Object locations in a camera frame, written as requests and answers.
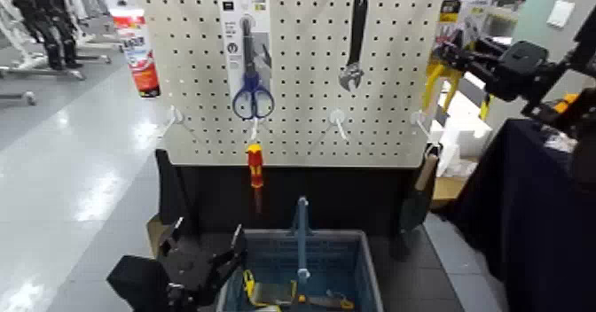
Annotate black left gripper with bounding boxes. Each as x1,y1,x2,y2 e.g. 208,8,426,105
159,216,246,312

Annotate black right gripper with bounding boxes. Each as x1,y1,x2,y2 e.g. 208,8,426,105
439,38,550,102

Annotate yellow pliers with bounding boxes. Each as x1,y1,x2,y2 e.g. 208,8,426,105
420,0,502,116

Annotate brown cardboard flap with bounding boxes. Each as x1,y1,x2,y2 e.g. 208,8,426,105
146,213,172,255

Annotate yellow black hand tool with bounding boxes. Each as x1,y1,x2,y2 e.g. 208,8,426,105
241,269,283,312

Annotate large white foam block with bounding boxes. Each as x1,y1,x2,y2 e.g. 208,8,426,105
428,90,493,176

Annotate red yellow screwdriver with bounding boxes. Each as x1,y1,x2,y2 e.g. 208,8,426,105
247,144,265,215

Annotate orange plastic bin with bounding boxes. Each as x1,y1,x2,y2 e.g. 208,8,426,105
553,92,581,114

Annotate clear plastic bag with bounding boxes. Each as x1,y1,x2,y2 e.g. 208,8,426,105
545,132,578,153

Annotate black adjustable wrench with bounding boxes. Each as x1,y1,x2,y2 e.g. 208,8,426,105
338,0,369,93

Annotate black orange utility knife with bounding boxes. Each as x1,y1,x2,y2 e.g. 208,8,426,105
297,289,356,311

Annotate brown cardboard box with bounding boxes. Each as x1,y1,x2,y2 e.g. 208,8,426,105
430,175,469,207

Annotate black pegboard base panel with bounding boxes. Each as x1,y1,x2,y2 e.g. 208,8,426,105
155,148,436,236

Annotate blue scissors in package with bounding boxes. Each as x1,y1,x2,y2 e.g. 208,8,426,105
217,0,276,121

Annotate white perforated pegboard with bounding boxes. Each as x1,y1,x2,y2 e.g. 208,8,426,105
128,0,471,168

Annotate red white sealant tube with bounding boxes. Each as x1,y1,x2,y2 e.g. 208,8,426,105
108,5,162,98

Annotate white wheeled stand base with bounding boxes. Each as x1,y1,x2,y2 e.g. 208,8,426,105
0,64,86,82

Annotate black humanoid robot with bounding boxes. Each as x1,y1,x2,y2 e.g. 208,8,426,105
6,0,82,71

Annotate yellow black striped post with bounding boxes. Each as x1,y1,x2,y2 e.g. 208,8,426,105
479,92,496,121

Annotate white wall switch plate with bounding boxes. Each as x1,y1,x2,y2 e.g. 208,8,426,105
546,0,576,29

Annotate blue plastic crate with handle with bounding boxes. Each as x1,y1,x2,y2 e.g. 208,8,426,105
216,196,385,312

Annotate green trowel wooden handle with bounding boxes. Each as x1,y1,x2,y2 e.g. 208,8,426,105
397,142,443,234

